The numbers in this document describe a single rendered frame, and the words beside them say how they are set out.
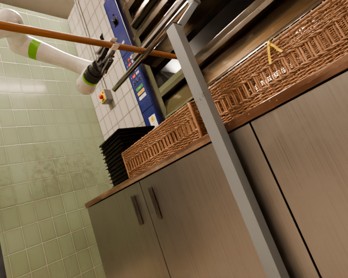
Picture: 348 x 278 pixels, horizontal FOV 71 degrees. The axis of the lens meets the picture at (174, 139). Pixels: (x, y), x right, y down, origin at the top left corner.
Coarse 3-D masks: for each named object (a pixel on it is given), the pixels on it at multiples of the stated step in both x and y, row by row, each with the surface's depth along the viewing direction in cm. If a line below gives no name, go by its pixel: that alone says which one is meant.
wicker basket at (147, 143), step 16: (176, 112) 97; (192, 112) 91; (160, 128) 105; (176, 128) 98; (192, 128) 92; (144, 144) 114; (160, 144) 107; (176, 144) 100; (128, 160) 125; (144, 160) 116; (160, 160) 107; (128, 176) 127
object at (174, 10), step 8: (184, 0) 134; (200, 0) 137; (208, 0) 138; (216, 0) 139; (176, 8) 138; (200, 8) 142; (208, 8) 143; (168, 16) 143; (192, 16) 146; (200, 16) 147; (160, 24) 149; (192, 24) 152; (184, 32) 156; (152, 40) 157; (168, 40) 160; (160, 48) 165; (168, 48) 167; (136, 56) 167; (152, 56) 171; (152, 64) 179
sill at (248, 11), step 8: (256, 0) 121; (264, 0) 118; (248, 8) 124; (240, 16) 128; (232, 24) 131; (224, 32) 135; (216, 40) 139; (208, 48) 143; (200, 56) 148; (176, 72) 163; (168, 80) 168; (160, 88) 175
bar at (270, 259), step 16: (192, 0) 101; (176, 16) 109; (160, 32) 117; (176, 32) 80; (176, 48) 81; (192, 64) 78; (192, 80) 77; (208, 96) 76; (208, 112) 74; (208, 128) 75; (224, 128) 74; (224, 144) 71; (224, 160) 72; (240, 176) 70; (240, 192) 69; (240, 208) 69; (256, 208) 68; (256, 224) 66; (256, 240) 67; (272, 240) 67; (272, 256) 64; (272, 272) 64
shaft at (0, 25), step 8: (0, 24) 85; (8, 24) 87; (16, 24) 89; (16, 32) 90; (24, 32) 91; (32, 32) 93; (40, 32) 94; (48, 32) 96; (56, 32) 99; (72, 40) 104; (80, 40) 106; (88, 40) 108; (96, 40) 110; (120, 48) 120; (128, 48) 122; (136, 48) 126; (144, 48) 130; (160, 56) 139; (168, 56) 142; (176, 56) 146
